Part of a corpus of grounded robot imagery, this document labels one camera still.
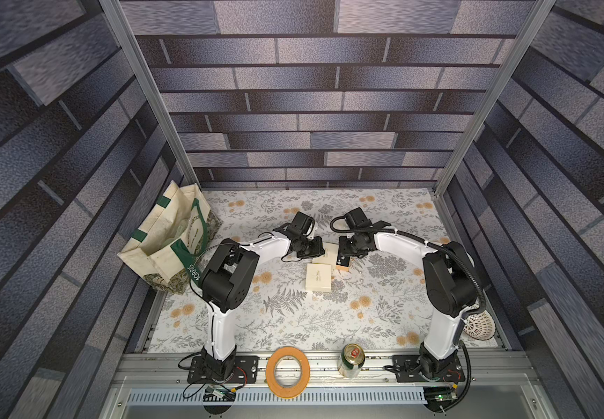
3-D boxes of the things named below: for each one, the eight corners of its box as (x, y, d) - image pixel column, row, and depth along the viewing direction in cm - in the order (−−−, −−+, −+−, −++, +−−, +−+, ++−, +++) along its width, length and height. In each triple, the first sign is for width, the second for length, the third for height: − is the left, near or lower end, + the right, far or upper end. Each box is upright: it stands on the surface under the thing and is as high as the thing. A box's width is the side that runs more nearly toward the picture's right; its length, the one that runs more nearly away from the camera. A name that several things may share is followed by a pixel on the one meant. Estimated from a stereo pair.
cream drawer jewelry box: (305, 291, 91) (305, 287, 88) (305, 267, 97) (305, 263, 94) (331, 291, 91) (332, 287, 88) (330, 267, 97) (330, 263, 94)
